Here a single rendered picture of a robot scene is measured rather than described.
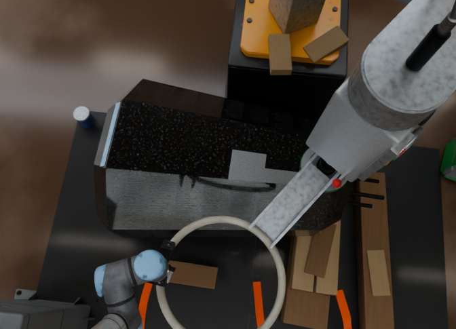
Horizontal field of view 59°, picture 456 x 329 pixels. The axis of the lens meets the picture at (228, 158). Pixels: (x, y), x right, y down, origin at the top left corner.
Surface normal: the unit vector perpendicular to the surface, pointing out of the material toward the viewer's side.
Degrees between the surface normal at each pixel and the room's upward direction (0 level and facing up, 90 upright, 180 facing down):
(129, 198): 45
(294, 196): 15
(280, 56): 0
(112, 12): 0
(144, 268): 8
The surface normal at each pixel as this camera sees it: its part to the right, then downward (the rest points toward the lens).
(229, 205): -0.05, 0.45
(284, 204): -0.17, -0.11
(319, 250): 0.01, -0.30
